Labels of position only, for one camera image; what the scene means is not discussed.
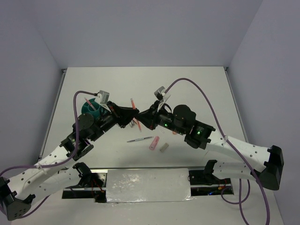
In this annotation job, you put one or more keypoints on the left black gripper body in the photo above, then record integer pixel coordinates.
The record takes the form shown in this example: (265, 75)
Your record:
(106, 122)

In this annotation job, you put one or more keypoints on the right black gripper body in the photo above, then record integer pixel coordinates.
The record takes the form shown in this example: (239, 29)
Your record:
(163, 118)

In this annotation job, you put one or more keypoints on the grey slim pen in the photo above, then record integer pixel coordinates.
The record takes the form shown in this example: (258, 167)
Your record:
(140, 139)

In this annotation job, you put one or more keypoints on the red gel pen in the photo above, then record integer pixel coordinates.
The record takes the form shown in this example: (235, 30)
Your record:
(90, 104)

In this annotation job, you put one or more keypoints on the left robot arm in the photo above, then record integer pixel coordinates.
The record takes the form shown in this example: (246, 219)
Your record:
(61, 168)

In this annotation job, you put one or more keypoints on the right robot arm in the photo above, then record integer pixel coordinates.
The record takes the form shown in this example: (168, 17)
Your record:
(252, 162)

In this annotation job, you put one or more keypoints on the teal round divided organizer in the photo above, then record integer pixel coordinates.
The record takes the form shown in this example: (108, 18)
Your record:
(96, 110)

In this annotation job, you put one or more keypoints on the pink white mini stapler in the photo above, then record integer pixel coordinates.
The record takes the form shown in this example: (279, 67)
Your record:
(133, 122)

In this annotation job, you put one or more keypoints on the pink correction tape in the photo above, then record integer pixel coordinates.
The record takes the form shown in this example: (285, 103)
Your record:
(154, 143)

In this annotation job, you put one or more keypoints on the grey beige eraser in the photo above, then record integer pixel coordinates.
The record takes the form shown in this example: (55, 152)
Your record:
(164, 147)

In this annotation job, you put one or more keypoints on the silver foil sheet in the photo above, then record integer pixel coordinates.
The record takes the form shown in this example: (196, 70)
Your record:
(148, 185)

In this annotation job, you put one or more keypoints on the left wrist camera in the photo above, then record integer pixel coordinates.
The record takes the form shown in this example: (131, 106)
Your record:
(102, 97)

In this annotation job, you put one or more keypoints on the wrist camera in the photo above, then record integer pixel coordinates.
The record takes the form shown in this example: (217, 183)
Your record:
(162, 95)
(102, 97)

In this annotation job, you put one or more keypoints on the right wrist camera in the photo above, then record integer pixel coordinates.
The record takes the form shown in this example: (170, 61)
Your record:
(162, 95)

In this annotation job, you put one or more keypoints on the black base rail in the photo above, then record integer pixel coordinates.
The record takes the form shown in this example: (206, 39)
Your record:
(199, 186)

